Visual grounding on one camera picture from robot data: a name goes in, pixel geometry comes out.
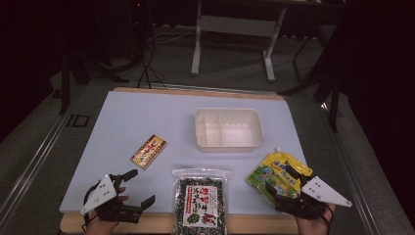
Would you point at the white metal table frame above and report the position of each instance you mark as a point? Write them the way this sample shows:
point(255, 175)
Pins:
point(238, 25)

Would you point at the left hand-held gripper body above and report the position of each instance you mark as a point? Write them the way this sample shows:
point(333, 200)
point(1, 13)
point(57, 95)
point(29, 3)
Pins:
point(99, 194)

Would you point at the red and yellow snack box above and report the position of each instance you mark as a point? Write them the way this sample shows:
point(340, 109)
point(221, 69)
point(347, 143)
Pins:
point(148, 152)

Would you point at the clear packet of dried seaweed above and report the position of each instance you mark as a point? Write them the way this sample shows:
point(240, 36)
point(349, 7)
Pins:
point(200, 202)

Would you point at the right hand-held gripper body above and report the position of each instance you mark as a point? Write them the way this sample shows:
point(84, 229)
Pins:
point(324, 193)

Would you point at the dark curtain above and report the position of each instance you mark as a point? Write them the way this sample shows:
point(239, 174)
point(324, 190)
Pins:
point(23, 49)
point(381, 98)

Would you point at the yellow pouch with white cap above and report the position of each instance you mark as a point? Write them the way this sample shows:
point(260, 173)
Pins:
point(269, 171)

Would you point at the person's left hand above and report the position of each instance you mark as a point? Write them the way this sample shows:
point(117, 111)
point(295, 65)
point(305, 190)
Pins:
point(101, 227)

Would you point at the person's right hand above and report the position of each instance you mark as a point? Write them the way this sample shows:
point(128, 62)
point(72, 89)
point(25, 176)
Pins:
point(313, 226)

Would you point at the aluminium floor rail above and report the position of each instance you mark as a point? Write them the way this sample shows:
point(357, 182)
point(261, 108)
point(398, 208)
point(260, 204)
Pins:
point(36, 163)
point(354, 182)

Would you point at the black metal stand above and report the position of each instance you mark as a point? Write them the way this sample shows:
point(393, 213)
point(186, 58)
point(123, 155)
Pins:
point(332, 98)
point(67, 81)

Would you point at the white plastic tray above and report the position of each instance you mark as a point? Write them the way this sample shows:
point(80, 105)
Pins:
point(228, 130)

